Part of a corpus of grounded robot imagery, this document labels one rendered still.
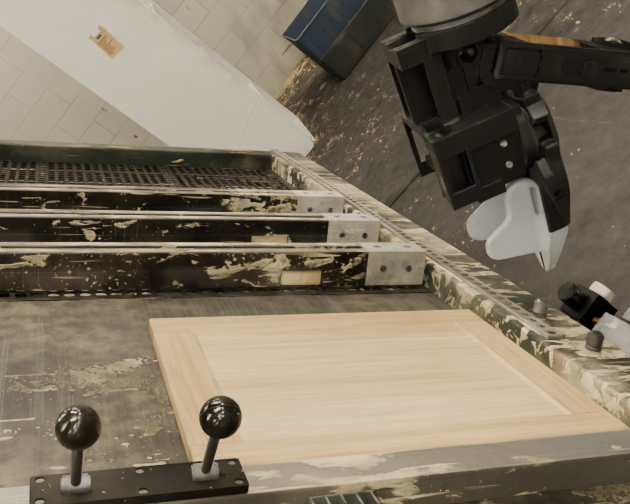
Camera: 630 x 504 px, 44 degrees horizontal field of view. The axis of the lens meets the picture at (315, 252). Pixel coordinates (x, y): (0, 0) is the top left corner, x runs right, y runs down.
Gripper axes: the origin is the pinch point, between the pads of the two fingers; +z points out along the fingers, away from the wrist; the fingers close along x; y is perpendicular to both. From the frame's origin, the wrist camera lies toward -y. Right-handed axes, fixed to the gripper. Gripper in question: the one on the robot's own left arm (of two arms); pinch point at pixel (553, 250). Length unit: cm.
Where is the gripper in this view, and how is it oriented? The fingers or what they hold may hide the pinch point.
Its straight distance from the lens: 61.4
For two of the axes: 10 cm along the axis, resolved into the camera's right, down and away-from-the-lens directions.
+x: 2.0, 4.2, -8.8
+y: -9.1, 4.1, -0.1
